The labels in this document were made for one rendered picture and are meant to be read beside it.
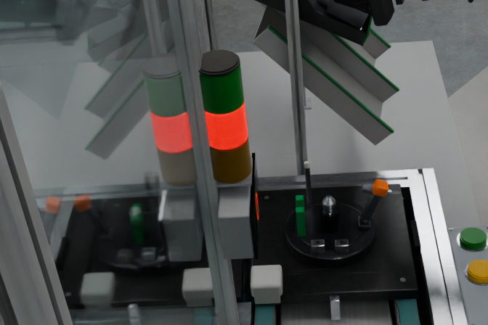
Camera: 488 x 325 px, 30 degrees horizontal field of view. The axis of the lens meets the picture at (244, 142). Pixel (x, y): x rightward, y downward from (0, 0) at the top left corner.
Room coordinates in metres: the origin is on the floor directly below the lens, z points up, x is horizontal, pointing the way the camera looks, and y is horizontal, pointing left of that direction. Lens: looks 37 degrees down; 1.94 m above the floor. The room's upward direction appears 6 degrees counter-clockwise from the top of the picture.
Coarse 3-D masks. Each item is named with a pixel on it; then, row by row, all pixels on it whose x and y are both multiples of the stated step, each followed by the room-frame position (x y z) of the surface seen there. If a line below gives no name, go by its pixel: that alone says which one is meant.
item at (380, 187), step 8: (376, 184) 1.03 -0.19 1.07; (384, 184) 1.03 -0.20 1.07; (368, 192) 1.02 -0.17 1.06; (376, 192) 1.02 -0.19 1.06; (384, 192) 1.02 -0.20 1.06; (368, 200) 1.04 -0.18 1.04; (376, 200) 1.02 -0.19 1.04; (368, 208) 1.02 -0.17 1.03; (360, 216) 1.04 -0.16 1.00; (368, 216) 1.02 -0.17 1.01
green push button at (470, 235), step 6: (468, 228) 1.02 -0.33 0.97; (474, 228) 1.02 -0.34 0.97; (462, 234) 1.01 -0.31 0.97; (468, 234) 1.00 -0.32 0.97; (474, 234) 1.00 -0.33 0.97; (480, 234) 1.00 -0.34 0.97; (486, 234) 1.00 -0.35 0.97; (462, 240) 1.00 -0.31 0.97; (468, 240) 0.99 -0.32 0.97; (474, 240) 0.99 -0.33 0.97; (480, 240) 0.99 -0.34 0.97; (486, 240) 0.99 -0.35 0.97; (468, 246) 0.98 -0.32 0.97; (474, 246) 0.98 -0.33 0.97; (480, 246) 0.98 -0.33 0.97
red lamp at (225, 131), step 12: (240, 108) 0.85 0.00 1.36; (216, 120) 0.84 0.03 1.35; (228, 120) 0.83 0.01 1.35; (240, 120) 0.84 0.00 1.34; (216, 132) 0.84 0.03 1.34; (228, 132) 0.83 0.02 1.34; (240, 132) 0.84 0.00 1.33; (216, 144) 0.84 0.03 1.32; (228, 144) 0.83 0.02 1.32; (240, 144) 0.84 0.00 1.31
